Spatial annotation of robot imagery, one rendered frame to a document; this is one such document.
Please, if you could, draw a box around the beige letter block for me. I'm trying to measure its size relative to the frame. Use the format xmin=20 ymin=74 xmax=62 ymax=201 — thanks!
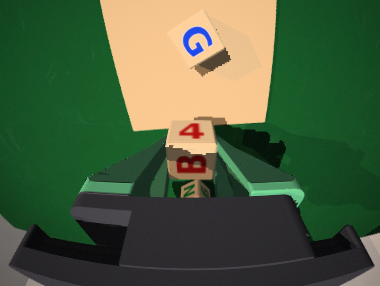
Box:
xmin=167 ymin=10 xmax=225 ymax=69
xmin=181 ymin=180 xmax=210 ymax=197
xmin=165 ymin=120 xmax=218 ymax=180

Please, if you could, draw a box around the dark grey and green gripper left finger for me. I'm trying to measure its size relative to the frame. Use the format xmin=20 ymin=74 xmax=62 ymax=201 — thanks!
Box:
xmin=79 ymin=134 xmax=169 ymax=197

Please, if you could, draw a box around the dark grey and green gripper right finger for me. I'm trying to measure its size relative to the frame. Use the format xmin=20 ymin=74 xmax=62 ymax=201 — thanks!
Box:
xmin=213 ymin=134 xmax=304 ymax=208

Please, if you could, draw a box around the peach flat mat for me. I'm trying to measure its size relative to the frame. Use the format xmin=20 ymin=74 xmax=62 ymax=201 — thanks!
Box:
xmin=100 ymin=0 xmax=276 ymax=131

